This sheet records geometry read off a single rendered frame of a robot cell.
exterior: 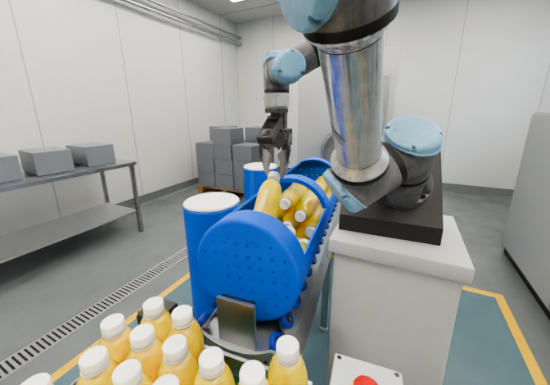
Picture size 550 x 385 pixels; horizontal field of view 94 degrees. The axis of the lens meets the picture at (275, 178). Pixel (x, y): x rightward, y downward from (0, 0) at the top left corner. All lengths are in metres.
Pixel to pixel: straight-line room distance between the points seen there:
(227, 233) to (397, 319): 0.50
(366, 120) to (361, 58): 0.10
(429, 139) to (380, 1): 0.35
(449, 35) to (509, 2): 0.79
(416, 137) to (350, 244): 0.30
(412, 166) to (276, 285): 0.41
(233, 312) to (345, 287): 0.31
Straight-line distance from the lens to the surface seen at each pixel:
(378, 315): 0.83
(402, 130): 0.62
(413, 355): 0.89
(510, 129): 5.75
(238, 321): 0.70
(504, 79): 5.71
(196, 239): 1.33
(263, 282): 0.68
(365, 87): 0.40
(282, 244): 0.60
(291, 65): 0.66
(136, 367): 0.54
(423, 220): 0.77
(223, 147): 4.47
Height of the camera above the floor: 1.48
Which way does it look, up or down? 15 degrees down
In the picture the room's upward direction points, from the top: straight up
